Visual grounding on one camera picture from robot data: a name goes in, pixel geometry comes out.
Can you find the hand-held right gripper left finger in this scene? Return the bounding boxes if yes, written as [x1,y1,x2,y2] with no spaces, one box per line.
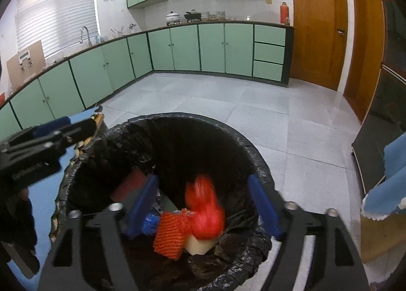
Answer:
[38,174,160,291]

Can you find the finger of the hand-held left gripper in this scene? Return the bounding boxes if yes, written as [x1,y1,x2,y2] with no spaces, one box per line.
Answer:
[47,117,99,152]
[6,116,71,150]

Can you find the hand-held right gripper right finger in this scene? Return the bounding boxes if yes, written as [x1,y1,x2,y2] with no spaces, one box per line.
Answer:
[247,174,370,291]

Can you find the blue plastic bag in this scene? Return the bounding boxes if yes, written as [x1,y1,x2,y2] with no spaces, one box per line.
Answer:
[143,213,161,236]

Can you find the orange foam net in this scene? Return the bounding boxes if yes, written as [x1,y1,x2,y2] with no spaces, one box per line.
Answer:
[153,210,191,260]

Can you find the red mesh bag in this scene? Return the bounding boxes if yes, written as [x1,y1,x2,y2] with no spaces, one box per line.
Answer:
[185,175,226,240]

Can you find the yellow sponge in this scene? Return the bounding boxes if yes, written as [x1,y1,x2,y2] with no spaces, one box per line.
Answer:
[185,234,219,256]

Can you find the trash bin with black bag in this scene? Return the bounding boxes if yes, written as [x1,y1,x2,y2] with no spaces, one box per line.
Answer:
[49,105,276,291]

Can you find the red cardboard piece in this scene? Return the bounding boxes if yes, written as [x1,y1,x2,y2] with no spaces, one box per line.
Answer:
[111,169,148,203]

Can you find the brown cardboard sheet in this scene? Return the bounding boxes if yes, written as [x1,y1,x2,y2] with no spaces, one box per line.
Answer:
[6,40,46,89]

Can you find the metal faucet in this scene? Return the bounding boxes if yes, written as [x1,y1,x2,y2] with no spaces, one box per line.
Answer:
[80,26,93,47]

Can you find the white window blind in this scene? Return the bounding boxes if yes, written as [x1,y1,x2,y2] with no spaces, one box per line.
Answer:
[16,0,99,59]

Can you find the wooden side table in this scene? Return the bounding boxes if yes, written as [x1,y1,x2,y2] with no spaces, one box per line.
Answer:
[360,212,406,264]

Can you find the blue scalloped cloth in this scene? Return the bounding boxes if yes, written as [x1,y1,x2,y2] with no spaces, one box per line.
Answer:
[362,134,406,219]

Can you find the green lower kitchen cabinets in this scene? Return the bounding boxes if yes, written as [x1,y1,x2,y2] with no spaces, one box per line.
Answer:
[0,23,295,142]

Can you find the row of glass jars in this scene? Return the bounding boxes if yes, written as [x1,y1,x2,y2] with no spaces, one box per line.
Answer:
[203,10,226,22]

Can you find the wooden door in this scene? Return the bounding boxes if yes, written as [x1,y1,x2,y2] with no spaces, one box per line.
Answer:
[343,0,394,123]
[289,0,349,91]

